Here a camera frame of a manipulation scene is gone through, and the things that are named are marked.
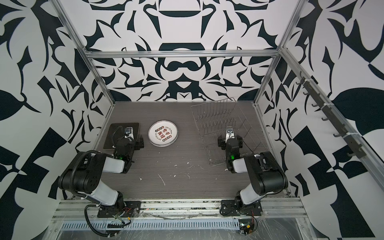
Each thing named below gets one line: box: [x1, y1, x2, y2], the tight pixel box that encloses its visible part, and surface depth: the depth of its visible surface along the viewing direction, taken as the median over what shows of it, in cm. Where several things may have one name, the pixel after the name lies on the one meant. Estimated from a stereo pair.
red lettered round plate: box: [148, 120, 179, 148], surface depth 101 cm
